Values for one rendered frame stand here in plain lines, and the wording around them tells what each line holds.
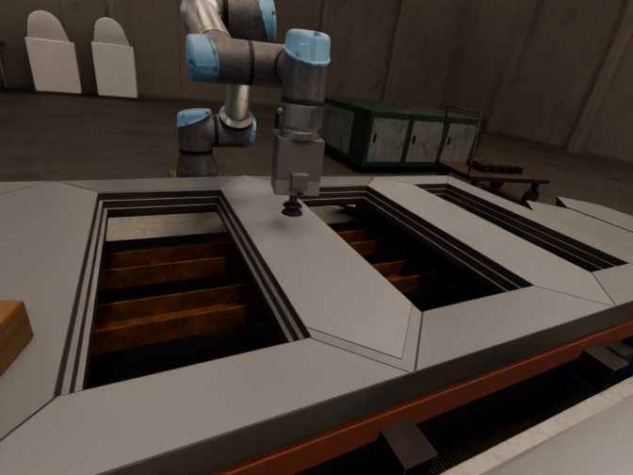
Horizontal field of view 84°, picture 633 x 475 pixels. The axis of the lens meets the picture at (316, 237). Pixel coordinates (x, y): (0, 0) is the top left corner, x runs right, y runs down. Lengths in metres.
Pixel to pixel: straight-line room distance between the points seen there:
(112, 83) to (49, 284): 9.05
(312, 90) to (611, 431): 0.64
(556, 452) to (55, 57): 9.59
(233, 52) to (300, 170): 0.23
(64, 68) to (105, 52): 0.89
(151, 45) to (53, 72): 2.29
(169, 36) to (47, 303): 10.12
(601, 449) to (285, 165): 0.60
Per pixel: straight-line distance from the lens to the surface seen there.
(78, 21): 10.49
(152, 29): 10.51
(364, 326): 0.49
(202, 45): 0.69
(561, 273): 0.84
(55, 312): 0.54
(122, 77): 9.55
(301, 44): 0.62
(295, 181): 0.64
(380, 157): 4.78
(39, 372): 0.46
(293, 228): 0.73
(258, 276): 0.62
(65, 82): 9.66
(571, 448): 0.59
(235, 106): 1.24
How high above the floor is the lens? 1.17
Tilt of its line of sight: 26 degrees down
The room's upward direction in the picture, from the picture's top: 8 degrees clockwise
